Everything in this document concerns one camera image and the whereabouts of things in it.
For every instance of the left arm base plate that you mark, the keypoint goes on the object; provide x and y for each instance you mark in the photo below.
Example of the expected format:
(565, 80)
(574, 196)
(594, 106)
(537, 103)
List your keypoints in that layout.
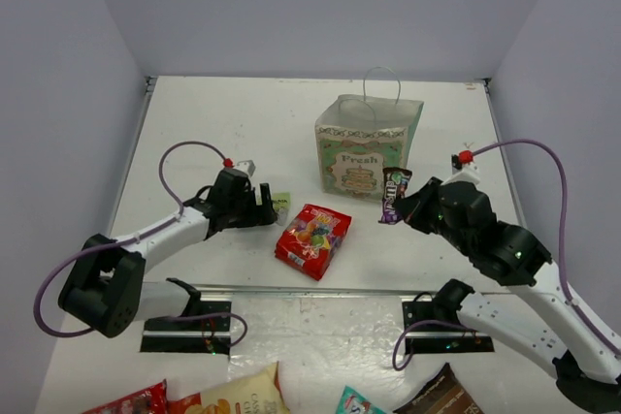
(211, 336)

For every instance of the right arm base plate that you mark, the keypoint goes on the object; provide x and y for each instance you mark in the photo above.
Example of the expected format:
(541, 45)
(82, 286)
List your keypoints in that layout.
(436, 339)

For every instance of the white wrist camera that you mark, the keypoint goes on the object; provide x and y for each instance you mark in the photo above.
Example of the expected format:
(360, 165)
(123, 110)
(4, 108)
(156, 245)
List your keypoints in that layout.
(247, 167)
(464, 168)

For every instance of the cream cassava chips bag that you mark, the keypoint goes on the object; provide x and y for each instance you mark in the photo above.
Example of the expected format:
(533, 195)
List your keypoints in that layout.
(253, 394)

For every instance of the red fruit candy bag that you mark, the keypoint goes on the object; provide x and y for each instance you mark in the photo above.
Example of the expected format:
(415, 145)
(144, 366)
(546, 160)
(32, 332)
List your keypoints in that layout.
(311, 240)

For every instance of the red snack bag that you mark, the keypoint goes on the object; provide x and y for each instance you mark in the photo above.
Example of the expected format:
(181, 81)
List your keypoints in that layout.
(150, 400)

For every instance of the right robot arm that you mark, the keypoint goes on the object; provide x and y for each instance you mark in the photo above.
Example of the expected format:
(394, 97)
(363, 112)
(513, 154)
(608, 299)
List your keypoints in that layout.
(583, 361)

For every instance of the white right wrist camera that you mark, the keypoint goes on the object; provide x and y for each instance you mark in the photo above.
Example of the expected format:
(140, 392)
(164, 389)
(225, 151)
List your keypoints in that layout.
(464, 168)

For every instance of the small green candy packet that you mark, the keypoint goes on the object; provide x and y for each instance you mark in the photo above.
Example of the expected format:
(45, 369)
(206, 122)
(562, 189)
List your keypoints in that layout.
(281, 203)

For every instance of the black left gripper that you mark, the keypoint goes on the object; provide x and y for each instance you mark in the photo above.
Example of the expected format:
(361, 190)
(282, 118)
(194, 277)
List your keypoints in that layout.
(255, 207)

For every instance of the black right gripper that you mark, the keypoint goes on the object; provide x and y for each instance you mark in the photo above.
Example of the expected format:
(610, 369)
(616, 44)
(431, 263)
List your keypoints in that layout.
(412, 206)

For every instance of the dark brown snack bag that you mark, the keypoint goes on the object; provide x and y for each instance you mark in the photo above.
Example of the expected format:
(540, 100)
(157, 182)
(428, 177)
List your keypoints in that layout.
(443, 394)

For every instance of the decorated paper bag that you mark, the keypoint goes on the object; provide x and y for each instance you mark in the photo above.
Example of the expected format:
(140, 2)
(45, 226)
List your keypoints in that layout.
(360, 135)

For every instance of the brown m&m packet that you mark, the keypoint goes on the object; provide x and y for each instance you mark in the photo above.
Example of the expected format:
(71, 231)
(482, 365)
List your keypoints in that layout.
(395, 184)

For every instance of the teal snack packet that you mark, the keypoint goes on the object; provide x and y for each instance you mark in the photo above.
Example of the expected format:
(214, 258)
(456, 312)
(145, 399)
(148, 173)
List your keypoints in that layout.
(352, 402)

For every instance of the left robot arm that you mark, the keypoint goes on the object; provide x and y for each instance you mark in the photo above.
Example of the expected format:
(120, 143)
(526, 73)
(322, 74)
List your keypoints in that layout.
(106, 287)

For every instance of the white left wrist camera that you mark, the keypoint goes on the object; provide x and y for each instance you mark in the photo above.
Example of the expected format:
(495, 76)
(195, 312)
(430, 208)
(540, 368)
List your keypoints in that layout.
(247, 167)

